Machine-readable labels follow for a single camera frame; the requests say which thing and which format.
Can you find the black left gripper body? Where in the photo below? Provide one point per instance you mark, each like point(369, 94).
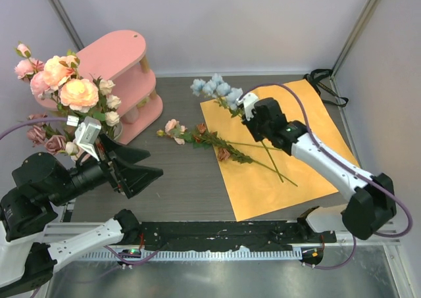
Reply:
point(88, 175)

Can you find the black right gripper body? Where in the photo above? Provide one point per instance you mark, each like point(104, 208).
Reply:
point(259, 131)

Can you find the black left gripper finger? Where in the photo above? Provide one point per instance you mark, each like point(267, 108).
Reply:
point(130, 179)
point(113, 150)

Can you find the small pink bud stem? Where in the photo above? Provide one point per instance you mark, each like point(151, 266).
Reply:
point(178, 132)

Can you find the mauve rose flower stem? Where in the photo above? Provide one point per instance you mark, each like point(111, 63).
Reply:
point(52, 139)

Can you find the peach rose flower stem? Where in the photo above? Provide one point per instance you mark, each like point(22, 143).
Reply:
point(108, 105)

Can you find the orange yellow wrapping paper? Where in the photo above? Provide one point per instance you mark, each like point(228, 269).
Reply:
point(274, 180)

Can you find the blue flower stem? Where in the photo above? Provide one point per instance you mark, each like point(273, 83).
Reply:
point(223, 94)

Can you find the rust brown rose stem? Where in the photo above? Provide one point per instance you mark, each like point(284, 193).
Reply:
point(225, 151)

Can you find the large peach peony stem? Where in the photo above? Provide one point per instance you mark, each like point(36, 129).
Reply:
point(77, 96)

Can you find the pink rose flower stem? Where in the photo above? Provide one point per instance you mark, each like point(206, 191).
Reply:
point(40, 75)

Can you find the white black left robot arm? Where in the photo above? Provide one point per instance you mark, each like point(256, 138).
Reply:
point(29, 256)

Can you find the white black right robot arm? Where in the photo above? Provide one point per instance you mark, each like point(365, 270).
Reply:
point(367, 209)

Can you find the beige bowl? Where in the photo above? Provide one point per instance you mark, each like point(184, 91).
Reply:
point(118, 129)

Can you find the pink faceted cup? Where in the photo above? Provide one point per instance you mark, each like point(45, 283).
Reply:
point(131, 116)

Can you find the green mug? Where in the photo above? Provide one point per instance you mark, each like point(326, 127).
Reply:
point(143, 102)

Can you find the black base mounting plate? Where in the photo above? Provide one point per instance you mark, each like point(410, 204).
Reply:
point(223, 236)

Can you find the pink three-tier shelf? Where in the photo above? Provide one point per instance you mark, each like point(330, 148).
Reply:
point(120, 56)

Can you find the white slotted cable duct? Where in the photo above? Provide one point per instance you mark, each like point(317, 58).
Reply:
point(242, 254)

